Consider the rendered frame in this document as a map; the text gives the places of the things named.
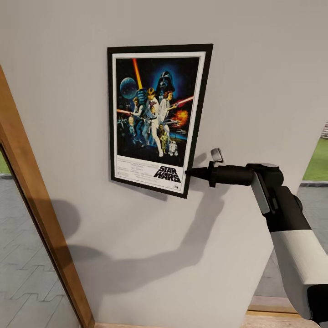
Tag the poster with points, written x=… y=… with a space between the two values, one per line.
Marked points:
x=156 y=96

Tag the door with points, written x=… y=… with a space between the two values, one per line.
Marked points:
x=39 y=285

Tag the fixed window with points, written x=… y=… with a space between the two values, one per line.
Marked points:
x=269 y=298

